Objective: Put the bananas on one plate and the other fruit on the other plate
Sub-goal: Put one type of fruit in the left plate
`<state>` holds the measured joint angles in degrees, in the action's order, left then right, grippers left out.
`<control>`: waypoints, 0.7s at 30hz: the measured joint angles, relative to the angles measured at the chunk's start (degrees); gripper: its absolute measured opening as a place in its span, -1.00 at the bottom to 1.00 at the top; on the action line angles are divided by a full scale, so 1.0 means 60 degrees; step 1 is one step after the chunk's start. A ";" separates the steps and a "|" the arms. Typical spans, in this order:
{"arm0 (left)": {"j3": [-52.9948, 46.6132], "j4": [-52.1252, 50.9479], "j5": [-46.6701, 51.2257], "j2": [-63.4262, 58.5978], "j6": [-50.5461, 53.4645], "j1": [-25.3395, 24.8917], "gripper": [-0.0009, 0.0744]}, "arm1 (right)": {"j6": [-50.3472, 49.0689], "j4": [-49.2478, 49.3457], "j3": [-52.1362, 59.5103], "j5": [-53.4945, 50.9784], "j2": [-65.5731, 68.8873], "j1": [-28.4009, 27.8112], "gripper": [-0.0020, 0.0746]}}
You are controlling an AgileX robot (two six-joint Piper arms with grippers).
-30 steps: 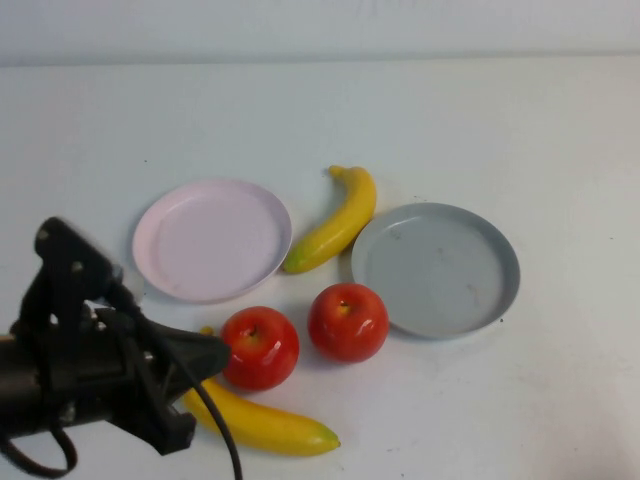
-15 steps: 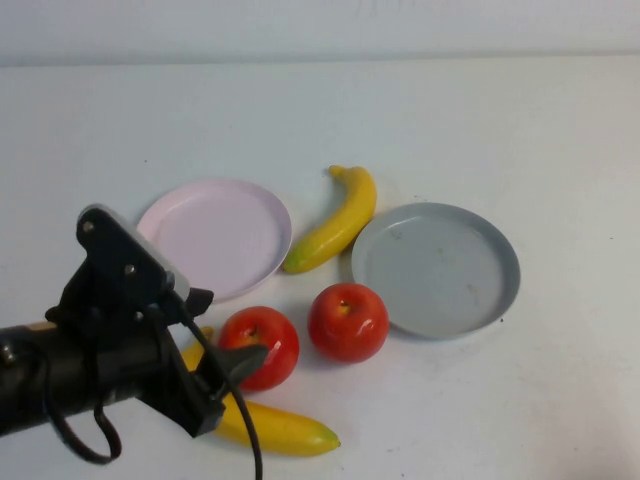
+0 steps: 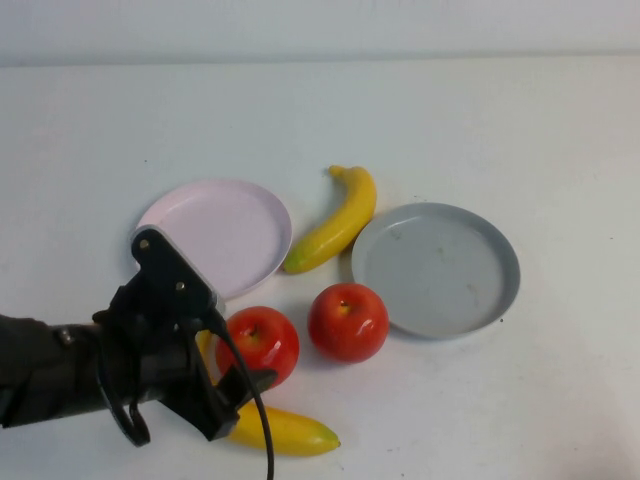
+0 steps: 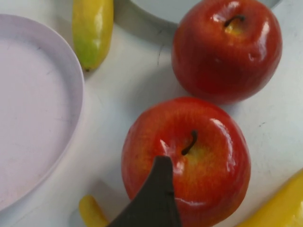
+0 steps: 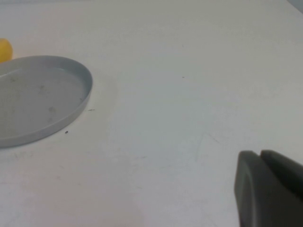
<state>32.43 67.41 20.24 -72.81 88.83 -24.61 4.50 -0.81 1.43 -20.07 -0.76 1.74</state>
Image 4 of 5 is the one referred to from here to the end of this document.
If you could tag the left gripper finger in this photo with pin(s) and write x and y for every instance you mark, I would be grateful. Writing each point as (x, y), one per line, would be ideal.
(156, 203)

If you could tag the red plastic apple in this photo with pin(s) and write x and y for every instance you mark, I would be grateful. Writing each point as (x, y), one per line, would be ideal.
(225, 59)
(208, 170)

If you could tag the large yellow plastic banana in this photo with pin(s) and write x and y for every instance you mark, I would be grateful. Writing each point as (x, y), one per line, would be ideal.
(279, 208)

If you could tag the small yellow plastic banana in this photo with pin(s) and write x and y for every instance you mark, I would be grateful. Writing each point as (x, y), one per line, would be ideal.
(92, 30)

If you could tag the pink round plate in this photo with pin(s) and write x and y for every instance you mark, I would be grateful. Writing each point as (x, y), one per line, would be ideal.
(30, 106)

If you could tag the grey round plate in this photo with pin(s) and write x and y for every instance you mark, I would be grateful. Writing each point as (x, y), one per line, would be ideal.
(154, 9)

